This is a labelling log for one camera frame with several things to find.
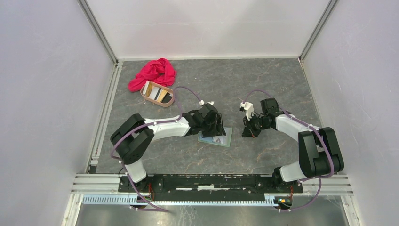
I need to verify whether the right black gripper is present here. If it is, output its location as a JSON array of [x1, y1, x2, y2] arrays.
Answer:
[[241, 112, 270, 138]]

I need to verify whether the stack of upright cards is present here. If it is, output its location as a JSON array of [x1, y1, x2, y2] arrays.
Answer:
[[142, 81, 152, 97]]

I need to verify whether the purple cable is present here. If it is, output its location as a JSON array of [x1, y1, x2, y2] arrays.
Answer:
[[110, 87, 205, 213], [243, 90, 335, 213]]

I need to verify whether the pink oval card tray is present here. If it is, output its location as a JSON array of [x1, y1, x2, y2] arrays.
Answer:
[[140, 81, 175, 107]]

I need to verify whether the red crumpled cloth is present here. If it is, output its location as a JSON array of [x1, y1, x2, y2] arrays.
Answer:
[[128, 58, 177, 92]]

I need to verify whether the gold card in tray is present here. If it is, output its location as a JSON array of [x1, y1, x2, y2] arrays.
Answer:
[[149, 86, 169, 103]]

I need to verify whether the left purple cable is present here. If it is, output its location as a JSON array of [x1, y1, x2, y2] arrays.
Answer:
[[110, 87, 205, 213]]

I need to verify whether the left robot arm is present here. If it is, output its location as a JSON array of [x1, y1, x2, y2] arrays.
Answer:
[[110, 103, 226, 192]]

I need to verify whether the aluminium frame rail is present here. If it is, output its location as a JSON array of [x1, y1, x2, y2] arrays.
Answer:
[[72, 174, 353, 206]]

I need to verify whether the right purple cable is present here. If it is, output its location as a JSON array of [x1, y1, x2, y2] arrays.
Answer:
[[243, 90, 335, 213]]

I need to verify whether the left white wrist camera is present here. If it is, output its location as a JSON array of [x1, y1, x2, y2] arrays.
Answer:
[[199, 100, 215, 109]]

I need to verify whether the green card holder wallet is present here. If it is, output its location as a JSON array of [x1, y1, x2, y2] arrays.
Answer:
[[197, 127, 233, 147]]

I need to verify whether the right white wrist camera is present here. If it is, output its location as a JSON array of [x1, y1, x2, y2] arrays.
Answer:
[[239, 102, 254, 120]]

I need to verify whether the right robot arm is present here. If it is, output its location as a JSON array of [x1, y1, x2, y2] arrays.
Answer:
[[240, 98, 344, 192]]

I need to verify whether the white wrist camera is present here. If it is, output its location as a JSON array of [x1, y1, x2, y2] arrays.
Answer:
[[239, 102, 254, 120], [199, 100, 215, 109]]

